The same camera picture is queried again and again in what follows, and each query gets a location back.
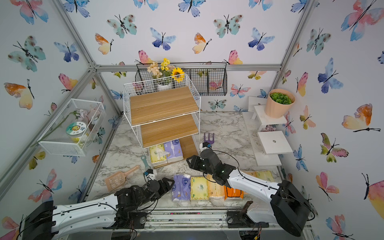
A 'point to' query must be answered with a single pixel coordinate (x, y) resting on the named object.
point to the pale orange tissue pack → (215, 189)
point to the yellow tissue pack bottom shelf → (158, 156)
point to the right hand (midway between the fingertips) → (188, 159)
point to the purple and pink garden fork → (209, 141)
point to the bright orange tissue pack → (229, 192)
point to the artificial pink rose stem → (91, 115)
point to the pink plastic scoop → (116, 179)
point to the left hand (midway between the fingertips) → (175, 185)
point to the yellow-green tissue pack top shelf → (266, 175)
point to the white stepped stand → (266, 144)
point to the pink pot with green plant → (278, 102)
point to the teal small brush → (144, 158)
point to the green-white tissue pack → (199, 188)
